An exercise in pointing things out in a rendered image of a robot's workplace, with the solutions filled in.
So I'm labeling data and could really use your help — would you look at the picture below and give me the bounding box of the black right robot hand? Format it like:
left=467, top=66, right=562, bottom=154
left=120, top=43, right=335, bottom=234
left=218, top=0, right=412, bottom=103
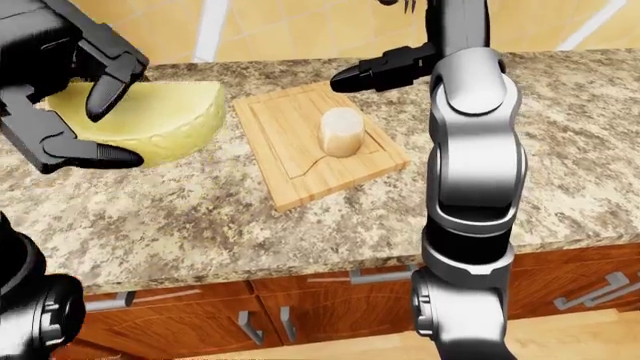
left=329, top=0, right=442, bottom=94

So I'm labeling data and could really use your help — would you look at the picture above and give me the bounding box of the silver angled cabinet handle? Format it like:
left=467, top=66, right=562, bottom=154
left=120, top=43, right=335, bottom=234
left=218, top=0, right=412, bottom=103
left=606, top=271, right=640, bottom=298
left=552, top=273, right=632, bottom=312

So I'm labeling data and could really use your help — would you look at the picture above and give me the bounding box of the silver vertical cabinet handle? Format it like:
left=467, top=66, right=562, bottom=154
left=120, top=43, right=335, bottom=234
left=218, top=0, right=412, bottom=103
left=278, top=305, right=298, bottom=343
left=236, top=309, right=265, bottom=347

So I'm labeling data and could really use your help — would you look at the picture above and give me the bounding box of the brown wooden cabinet front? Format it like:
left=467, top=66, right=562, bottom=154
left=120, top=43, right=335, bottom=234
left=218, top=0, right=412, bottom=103
left=503, top=242, right=640, bottom=321

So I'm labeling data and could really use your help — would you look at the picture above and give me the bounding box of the wooden cutting board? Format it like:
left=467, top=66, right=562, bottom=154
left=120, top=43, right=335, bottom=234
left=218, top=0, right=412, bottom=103
left=232, top=81, right=412, bottom=214

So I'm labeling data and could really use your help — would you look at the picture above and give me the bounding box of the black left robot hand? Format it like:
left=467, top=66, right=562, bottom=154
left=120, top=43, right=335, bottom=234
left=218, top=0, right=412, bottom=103
left=0, top=0, right=150, bottom=176

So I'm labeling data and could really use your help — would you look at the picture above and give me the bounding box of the yellow half cheese wheel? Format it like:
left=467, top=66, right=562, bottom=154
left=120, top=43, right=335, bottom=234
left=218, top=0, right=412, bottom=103
left=45, top=77, right=227, bottom=170

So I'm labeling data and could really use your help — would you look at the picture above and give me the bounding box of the brown wooden cabinet door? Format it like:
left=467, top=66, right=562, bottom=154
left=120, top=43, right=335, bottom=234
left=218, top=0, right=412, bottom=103
left=251, top=266, right=422, bottom=345
left=69, top=279, right=284, bottom=360

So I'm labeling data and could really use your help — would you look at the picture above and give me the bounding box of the silver horizontal cabinet handle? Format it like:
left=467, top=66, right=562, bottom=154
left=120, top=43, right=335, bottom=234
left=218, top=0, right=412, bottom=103
left=83, top=289, right=137, bottom=313
left=348, top=264, right=419, bottom=286

